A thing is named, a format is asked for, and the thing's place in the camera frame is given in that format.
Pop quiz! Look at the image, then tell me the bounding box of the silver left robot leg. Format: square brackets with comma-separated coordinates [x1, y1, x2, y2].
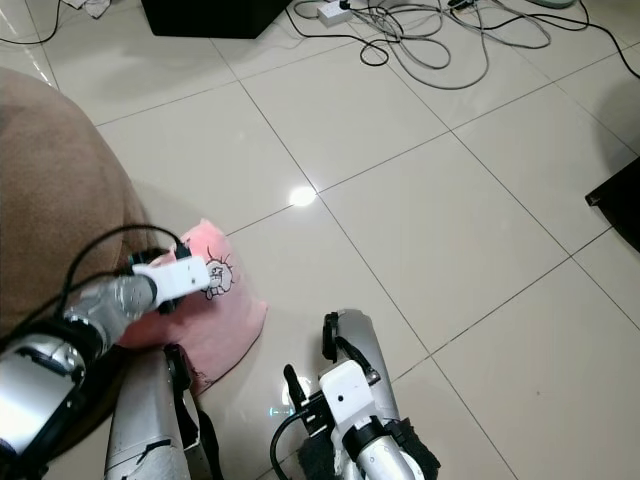
[105, 343, 211, 480]

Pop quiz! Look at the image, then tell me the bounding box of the looped black cable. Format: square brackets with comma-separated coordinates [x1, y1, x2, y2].
[290, 0, 391, 68]

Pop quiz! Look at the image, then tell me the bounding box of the brown plush round sofa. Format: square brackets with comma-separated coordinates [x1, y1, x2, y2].
[0, 65, 151, 341]

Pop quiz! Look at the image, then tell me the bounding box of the black cabinet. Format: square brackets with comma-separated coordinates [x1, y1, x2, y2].
[140, 0, 296, 39]

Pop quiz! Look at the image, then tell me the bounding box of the pink pillow with cartoon print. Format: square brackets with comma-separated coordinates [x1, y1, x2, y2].
[120, 218, 269, 393]

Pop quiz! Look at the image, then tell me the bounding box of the white power strip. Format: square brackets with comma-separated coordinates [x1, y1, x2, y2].
[315, 0, 351, 26]

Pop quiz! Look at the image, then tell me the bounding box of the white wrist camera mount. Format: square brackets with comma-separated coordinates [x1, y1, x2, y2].
[132, 252, 211, 311]
[320, 360, 379, 426]

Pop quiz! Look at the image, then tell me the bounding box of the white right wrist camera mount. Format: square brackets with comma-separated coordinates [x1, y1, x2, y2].
[320, 360, 379, 426]

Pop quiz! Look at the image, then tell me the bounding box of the black furniture base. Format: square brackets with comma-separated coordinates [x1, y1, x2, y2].
[585, 155, 640, 251]

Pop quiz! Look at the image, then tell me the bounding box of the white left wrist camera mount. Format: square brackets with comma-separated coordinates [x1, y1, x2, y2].
[132, 252, 211, 311]

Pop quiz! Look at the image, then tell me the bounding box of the grey tangled cable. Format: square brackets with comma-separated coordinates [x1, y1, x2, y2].
[365, 0, 576, 91]

